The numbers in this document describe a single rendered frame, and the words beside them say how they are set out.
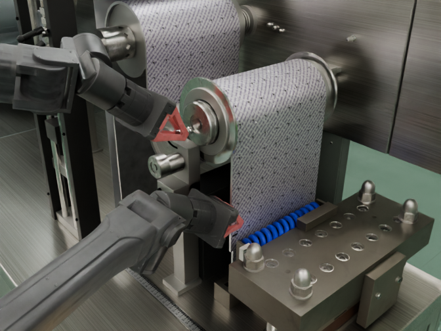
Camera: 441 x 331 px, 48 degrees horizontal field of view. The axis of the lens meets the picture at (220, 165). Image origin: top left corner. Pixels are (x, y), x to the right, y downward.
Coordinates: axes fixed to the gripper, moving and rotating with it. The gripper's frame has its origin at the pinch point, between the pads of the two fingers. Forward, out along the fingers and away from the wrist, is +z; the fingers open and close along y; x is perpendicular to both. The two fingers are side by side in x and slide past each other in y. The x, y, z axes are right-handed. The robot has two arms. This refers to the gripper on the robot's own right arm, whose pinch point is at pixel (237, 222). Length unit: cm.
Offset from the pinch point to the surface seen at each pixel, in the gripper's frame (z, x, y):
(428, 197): 243, 17, -58
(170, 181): -9.6, 2.3, -9.9
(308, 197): 17.8, 7.8, 0.2
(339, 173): 28.8, 14.5, -1.6
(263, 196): 3.6, 5.8, 0.2
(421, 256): 193, -12, -31
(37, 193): -3, -21, -62
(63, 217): -5.0, -19.8, -43.7
